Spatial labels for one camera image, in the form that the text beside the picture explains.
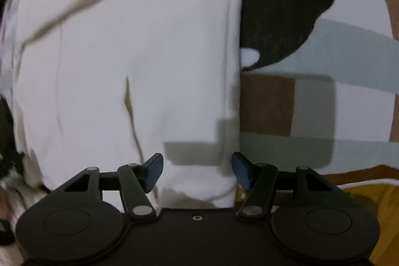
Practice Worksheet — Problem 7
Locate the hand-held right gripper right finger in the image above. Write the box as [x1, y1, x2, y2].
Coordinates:
[231, 151, 331, 219]

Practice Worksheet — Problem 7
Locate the white fleece towel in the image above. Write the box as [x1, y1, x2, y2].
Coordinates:
[0, 0, 260, 211]

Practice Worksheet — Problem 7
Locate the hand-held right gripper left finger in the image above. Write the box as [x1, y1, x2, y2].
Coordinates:
[63, 153, 165, 220]

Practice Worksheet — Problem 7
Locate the checkered rug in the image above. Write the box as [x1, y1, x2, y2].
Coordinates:
[234, 0, 399, 266]

